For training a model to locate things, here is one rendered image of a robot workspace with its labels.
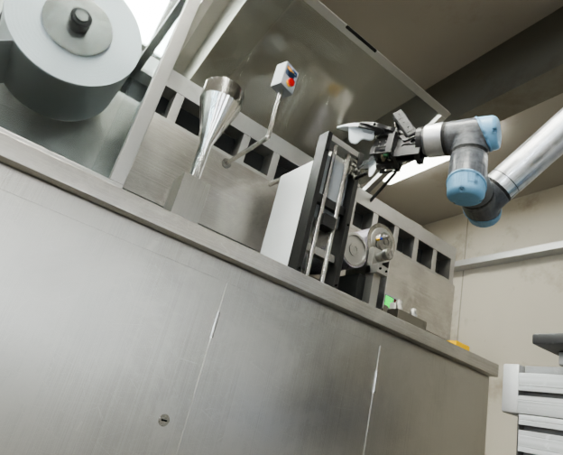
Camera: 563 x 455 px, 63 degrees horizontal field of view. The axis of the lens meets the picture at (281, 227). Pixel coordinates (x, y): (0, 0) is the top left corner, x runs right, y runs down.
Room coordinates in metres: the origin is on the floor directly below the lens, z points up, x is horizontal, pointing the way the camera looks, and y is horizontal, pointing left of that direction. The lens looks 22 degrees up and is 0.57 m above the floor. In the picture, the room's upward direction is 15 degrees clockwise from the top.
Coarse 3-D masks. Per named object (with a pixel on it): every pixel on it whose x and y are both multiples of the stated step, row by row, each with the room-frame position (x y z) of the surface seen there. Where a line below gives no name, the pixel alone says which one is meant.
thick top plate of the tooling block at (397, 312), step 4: (388, 312) 1.62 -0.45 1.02; (392, 312) 1.60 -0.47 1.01; (396, 312) 1.59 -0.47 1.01; (400, 312) 1.59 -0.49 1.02; (404, 312) 1.60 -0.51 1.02; (396, 316) 1.59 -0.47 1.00; (400, 316) 1.59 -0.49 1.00; (404, 316) 1.60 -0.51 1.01; (408, 316) 1.61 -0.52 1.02; (412, 316) 1.62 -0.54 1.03; (404, 320) 1.60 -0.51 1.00; (408, 320) 1.61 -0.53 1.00; (412, 320) 1.63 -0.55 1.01; (416, 320) 1.64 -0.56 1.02; (420, 320) 1.65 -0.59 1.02; (412, 324) 1.63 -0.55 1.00; (416, 324) 1.64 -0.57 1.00; (420, 324) 1.65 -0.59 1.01; (424, 324) 1.66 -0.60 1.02; (420, 328) 1.65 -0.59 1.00; (424, 328) 1.66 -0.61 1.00
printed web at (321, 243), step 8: (312, 224) 1.65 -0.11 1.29; (312, 232) 1.63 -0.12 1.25; (320, 232) 1.59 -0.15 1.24; (328, 232) 1.54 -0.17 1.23; (360, 232) 1.59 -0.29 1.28; (320, 240) 1.58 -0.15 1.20; (320, 248) 1.57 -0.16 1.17; (304, 256) 1.40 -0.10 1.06; (304, 264) 1.67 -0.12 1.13; (312, 264) 1.63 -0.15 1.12; (320, 264) 1.60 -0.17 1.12; (344, 264) 1.51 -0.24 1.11; (312, 272) 1.68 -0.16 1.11; (320, 272) 1.65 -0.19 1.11
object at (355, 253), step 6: (348, 234) 1.48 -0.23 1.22; (354, 234) 1.49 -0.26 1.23; (348, 240) 1.49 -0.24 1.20; (354, 240) 1.50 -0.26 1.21; (360, 240) 1.52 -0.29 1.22; (348, 246) 1.49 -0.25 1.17; (354, 246) 1.51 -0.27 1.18; (360, 246) 1.52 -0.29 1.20; (348, 252) 1.50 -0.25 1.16; (354, 252) 1.50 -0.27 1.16; (360, 252) 1.52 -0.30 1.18; (366, 252) 1.53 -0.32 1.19; (348, 258) 1.50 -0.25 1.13; (354, 258) 1.51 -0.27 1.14; (360, 258) 1.53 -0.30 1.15; (354, 264) 1.51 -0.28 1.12; (360, 264) 1.52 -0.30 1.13
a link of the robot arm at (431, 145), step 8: (424, 128) 0.83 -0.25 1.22; (432, 128) 0.82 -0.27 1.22; (440, 128) 0.85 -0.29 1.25; (424, 136) 0.83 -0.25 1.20; (432, 136) 0.82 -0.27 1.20; (440, 136) 0.87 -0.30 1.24; (424, 144) 0.84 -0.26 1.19; (432, 144) 0.83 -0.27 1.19; (440, 144) 0.82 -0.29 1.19; (424, 152) 0.86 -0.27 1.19; (432, 152) 0.85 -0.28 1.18; (440, 152) 0.84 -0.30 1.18
